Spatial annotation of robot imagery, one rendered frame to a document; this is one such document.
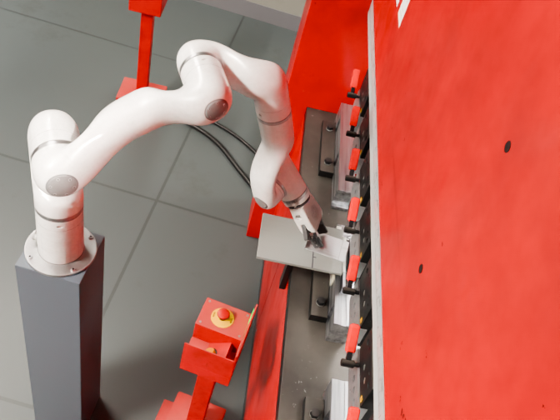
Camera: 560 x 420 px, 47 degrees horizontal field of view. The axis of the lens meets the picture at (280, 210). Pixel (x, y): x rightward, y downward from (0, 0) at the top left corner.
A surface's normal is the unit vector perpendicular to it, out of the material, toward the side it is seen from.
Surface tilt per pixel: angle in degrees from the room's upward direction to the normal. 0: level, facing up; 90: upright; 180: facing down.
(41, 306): 90
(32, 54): 0
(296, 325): 0
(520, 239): 90
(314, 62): 90
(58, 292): 90
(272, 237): 0
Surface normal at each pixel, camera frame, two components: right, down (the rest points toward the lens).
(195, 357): -0.28, 0.66
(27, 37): 0.22, -0.66
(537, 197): -0.97, -0.21
